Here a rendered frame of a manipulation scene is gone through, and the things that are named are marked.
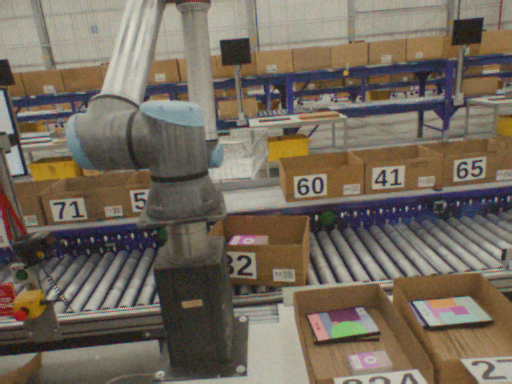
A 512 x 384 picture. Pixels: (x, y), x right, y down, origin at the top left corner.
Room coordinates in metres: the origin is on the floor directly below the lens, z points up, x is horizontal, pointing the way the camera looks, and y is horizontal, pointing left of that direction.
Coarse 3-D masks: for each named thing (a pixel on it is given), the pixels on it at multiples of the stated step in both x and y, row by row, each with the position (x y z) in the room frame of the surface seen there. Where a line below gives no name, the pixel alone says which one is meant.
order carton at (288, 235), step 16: (224, 224) 1.66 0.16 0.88; (240, 224) 1.64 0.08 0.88; (256, 224) 1.63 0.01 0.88; (272, 224) 1.61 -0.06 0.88; (288, 224) 1.59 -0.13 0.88; (304, 224) 1.58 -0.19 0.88; (272, 240) 1.61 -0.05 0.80; (288, 240) 1.59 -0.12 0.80; (304, 240) 1.36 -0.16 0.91; (256, 256) 1.33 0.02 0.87; (272, 256) 1.32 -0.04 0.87; (288, 256) 1.31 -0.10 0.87; (304, 256) 1.33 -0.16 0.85; (256, 272) 1.33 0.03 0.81; (272, 272) 1.32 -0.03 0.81; (304, 272) 1.31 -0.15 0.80
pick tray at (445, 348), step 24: (408, 288) 1.13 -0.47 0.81; (432, 288) 1.13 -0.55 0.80; (456, 288) 1.13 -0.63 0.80; (480, 288) 1.11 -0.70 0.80; (408, 312) 0.98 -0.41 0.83; (504, 312) 0.97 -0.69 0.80; (432, 336) 0.95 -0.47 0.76; (456, 336) 0.94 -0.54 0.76; (480, 336) 0.94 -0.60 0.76; (504, 336) 0.93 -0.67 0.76; (432, 360) 0.81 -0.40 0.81; (456, 360) 0.76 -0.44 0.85
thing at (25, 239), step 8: (40, 232) 1.21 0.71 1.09; (48, 232) 1.21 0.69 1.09; (16, 240) 1.17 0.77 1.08; (24, 240) 1.17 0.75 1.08; (32, 240) 1.17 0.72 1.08; (40, 240) 1.17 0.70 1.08; (48, 240) 1.18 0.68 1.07; (16, 248) 1.16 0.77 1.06; (24, 248) 1.16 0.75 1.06; (32, 248) 1.16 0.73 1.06; (40, 248) 1.17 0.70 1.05; (48, 248) 1.17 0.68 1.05; (24, 256) 1.18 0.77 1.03; (32, 256) 1.18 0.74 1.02; (40, 256) 1.19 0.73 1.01; (32, 264) 1.17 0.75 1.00
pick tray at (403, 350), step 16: (336, 288) 1.11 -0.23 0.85; (352, 288) 1.11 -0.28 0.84; (368, 288) 1.11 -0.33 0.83; (304, 304) 1.11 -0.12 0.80; (320, 304) 1.11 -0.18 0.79; (336, 304) 1.11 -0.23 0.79; (352, 304) 1.11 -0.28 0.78; (368, 304) 1.11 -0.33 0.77; (384, 304) 1.06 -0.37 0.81; (304, 320) 1.08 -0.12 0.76; (384, 320) 1.05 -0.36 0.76; (400, 320) 0.93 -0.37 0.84; (304, 336) 0.89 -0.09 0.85; (384, 336) 0.97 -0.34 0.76; (400, 336) 0.93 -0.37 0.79; (304, 352) 0.89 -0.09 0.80; (320, 352) 0.93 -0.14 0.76; (336, 352) 0.92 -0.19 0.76; (352, 352) 0.92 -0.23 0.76; (400, 352) 0.90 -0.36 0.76; (416, 352) 0.83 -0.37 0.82; (320, 368) 0.87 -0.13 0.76; (336, 368) 0.86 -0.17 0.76; (400, 368) 0.84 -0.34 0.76; (416, 368) 0.82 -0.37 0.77; (432, 368) 0.74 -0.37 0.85
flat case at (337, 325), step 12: (324, 312) 1.08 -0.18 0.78; (336, 312) 1.07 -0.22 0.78; (348, 312) 1.07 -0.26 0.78; (360, 312) 1.06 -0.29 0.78; (312, 324) 1.02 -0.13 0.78; (324, 324) 1.02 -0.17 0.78; (336, 324) 1.01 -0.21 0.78; (348, 324) 1.01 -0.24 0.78; (360, 324) 1.00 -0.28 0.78; (372, 324) 1.00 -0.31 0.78; (324, 336) 0.96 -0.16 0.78; (336, 336) 0.96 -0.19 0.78; (348, 336) 0.96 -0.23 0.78; (360, 336) 0.96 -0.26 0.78
